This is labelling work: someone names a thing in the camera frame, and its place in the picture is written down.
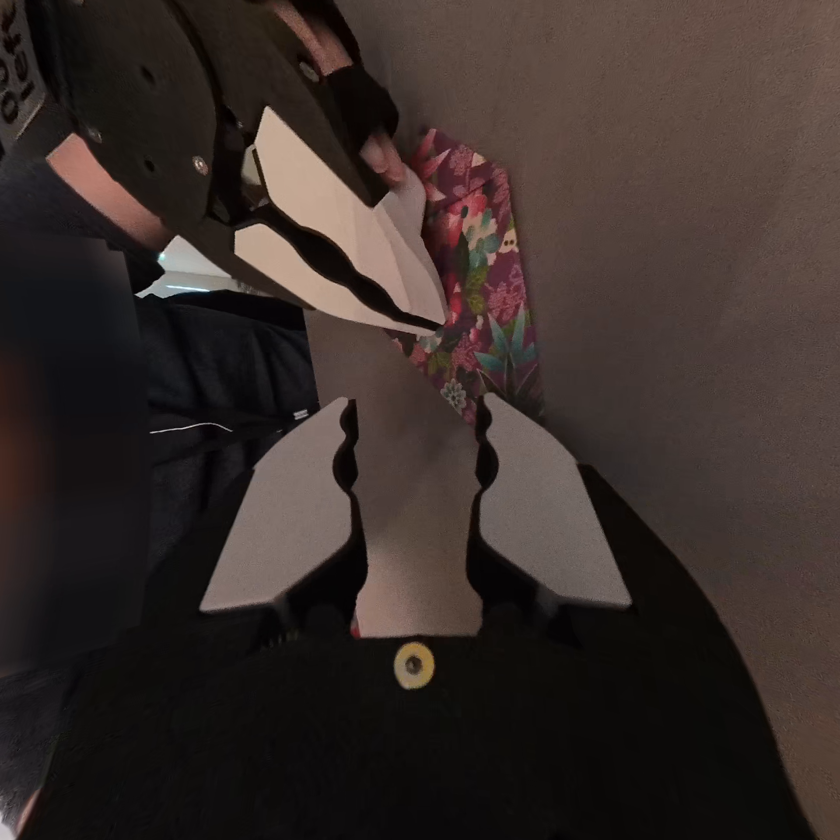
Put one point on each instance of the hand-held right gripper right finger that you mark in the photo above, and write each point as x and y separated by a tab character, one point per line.
544	518

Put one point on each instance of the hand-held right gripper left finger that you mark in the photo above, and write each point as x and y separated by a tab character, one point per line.
282	525

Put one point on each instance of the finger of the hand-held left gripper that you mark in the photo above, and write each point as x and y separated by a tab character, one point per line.
315	190
282	262

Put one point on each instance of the purple floral origami paper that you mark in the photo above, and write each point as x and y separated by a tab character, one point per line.
485	262

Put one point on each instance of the person's left forearm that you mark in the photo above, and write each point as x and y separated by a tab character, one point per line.
111	203

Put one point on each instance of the person's left hand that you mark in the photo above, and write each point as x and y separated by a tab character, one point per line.
308	33

